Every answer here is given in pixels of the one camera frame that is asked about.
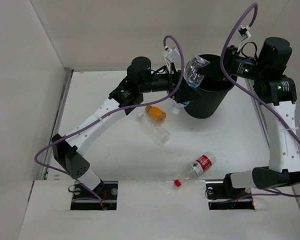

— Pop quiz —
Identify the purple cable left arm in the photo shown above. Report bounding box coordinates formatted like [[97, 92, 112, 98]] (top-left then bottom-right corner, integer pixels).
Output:
[[34, 35, 186, 201]]

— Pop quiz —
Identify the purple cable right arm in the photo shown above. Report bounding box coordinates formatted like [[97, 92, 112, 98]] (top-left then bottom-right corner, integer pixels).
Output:
[[220, 2, 300, 198]]

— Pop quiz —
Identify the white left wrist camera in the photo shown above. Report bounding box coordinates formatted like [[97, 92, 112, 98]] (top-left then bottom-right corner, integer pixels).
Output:
[[162, 46, 180, 73]]

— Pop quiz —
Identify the clear crushed plastic bottle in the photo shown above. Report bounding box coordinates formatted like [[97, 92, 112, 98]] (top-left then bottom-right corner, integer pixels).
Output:
[[137, 112, 171, 147]]

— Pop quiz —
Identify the aluminium table edge rail right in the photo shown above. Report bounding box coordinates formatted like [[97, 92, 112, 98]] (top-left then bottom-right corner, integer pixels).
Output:
[[244, 79, 270, 150]]

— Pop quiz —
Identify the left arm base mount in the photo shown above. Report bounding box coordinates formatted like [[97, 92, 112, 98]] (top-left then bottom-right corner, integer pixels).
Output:
[[68, 181, 119, 211]]

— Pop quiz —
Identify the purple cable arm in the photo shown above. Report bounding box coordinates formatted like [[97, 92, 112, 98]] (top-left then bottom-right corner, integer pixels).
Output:
[[220, 2, 300, 198], [34, 35, 186, 201]]

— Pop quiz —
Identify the red label water bottle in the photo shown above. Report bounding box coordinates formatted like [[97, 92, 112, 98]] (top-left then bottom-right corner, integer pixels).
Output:
[[173, 151, 217, 188]]

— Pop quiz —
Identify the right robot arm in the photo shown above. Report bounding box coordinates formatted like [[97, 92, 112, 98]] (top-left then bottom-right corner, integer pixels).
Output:
[[197, 37, 300, 198]]

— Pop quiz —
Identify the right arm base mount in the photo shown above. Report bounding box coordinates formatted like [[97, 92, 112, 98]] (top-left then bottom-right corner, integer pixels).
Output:
[[205, 180, 255, 211]]

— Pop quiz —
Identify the orange juice bottle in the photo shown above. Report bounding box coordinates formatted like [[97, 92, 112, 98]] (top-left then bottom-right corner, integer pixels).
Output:
[[145, 105, 167, 124]]

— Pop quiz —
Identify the aluminium table edge rail left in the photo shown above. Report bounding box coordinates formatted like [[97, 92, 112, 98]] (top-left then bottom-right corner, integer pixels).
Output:
[[43, 67, 74, 165]]

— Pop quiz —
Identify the aluminium table edge rail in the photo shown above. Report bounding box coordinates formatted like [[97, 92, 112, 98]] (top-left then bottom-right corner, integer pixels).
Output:
[[244, 79, 270, 150], [43, 67, 74, 165]]

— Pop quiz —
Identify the blue label water bottle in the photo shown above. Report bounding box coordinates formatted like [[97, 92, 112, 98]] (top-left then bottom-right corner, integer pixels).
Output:
[[171, 55, 210, 115]]

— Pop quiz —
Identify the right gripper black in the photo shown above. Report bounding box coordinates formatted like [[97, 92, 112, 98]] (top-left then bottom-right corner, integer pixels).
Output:
[[198, 45, 268, 82]]

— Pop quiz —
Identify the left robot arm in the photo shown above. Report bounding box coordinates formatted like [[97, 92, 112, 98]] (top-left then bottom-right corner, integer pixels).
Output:
[[51, 56, 200, 200]]

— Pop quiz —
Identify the black ribbed plastic bin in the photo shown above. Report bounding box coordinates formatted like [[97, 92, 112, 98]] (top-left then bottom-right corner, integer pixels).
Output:
[[184, 54, 234, 119]]

